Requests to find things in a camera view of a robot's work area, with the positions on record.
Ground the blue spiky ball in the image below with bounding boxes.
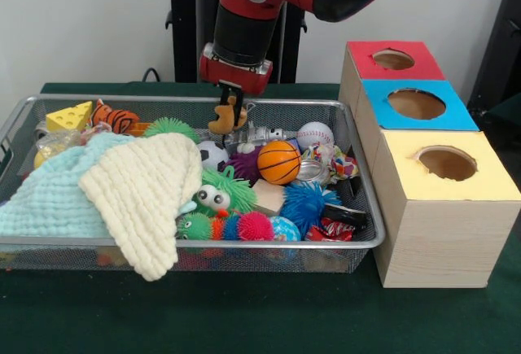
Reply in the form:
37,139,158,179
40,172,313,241
279,181,342,238

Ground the cream waffle cloth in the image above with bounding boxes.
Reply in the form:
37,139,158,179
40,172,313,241
79,132,204,282

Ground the wooden box with three holes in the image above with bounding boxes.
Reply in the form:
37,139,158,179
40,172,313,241
338,40,521,289

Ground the silver robot toy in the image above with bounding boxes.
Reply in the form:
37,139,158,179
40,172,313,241
225,124,294,151

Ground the green spiky monster with eyes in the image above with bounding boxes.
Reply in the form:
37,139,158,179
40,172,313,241
190,165,257,219

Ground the dark green tablecloth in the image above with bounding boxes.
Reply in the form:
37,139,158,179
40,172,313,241
0,81,521,354

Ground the yellow cheese wedge toy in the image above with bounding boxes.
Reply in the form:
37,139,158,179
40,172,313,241
45,100,94,132

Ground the small soccer ball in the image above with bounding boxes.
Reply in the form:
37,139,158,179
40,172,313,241
198,140,230,172

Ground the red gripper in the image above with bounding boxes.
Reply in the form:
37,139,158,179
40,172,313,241
199,56,273,127

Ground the brown plush animal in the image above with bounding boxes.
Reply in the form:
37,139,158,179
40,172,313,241
208,95,249,134

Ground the silver mesh bin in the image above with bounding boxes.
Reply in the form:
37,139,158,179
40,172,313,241
0,93,387,273

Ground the multicolour spiky caterpillar toy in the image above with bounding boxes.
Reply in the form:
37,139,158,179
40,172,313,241
175,211,276,242

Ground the white baseball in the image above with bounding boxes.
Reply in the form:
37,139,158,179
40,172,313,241
296,120,335,150

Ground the light blue waffle cloth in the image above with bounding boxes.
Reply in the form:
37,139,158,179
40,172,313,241
0,132,196,239

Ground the black upright panel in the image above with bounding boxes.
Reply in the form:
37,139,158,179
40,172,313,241
467,0,521,127

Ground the orange basketball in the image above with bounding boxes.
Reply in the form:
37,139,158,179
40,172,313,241
256,140,303,186

